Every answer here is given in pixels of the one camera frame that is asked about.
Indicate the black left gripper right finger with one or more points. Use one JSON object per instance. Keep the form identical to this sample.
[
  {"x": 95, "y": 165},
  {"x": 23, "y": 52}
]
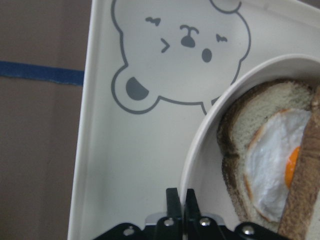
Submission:
[{"x": 196, "y": 225}]

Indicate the white round plate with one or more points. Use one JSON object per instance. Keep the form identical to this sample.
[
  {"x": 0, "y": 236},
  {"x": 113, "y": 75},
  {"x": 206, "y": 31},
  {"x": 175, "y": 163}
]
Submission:
[{"x": 202, "y": 169}]

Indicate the plain bread slice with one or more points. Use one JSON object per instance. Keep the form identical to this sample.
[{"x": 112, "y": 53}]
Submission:
[{"x": 301, "y": 216}]

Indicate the cream bear tray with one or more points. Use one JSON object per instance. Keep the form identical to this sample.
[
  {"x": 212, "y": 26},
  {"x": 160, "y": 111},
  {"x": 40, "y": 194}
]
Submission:
[{"x": 153, "y": 70}]

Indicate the toast with fried egg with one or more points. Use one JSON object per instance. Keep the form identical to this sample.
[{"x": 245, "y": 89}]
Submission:
[{"x": 260, "y": 136}]

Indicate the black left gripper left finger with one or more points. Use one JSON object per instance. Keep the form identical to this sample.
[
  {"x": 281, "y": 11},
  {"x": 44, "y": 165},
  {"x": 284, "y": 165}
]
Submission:
[{"x": 170, "y": 226}]

